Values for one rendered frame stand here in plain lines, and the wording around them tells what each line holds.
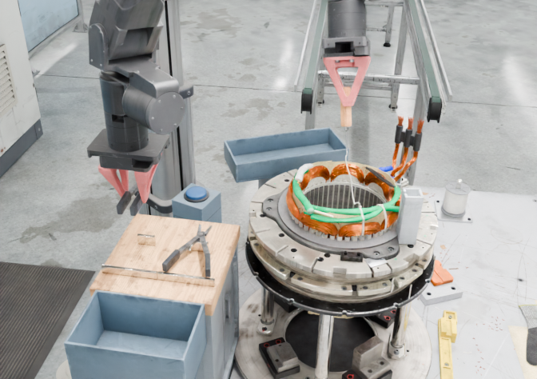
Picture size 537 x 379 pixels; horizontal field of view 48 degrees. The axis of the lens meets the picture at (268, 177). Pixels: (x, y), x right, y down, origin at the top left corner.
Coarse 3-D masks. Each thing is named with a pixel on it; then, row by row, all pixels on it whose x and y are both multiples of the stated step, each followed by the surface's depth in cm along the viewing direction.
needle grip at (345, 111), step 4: (344, 88) 93; (348, 88) 93; (344, 92) 93; (348, 92) 93; (340, 104) 94; (340, 108) 94; (344, 108) 93; (348, 108) 93; (340, 112) 94; (344, 112) 93; (348, 112) 93; (340, 116) 94; (344, 116) 93; (348, 116) 93; (344, 120) 93; (348, 120) 94; (344, 124) 94; (348, 124) 94
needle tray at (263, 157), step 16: (320, 128) 137; (224, 144) 132; (240, 144) 133; (256, 144) 134; (272, 144) 136; (288, 144) 137; (304, 144) 138; (320, 144) 139; (336, 144) 135; (240, 160) 133; (256, 160) 133; (272, 160) 125; (288, 160) 126; (304, 160) 128; (320, 160) 129; (336, 160) 130; (240, 176) 125; (256, 176) 126; (272, 176) 127
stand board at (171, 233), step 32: (160, 224) 105; (192, 224) 106; (224, 224) 106; (128, 256) 98; (160, 256) 98; (192, 256) 98; (224, 256) 98; (96, 288) 91; (128, 288) 92; (160, 288) 92; (192, 288) 92
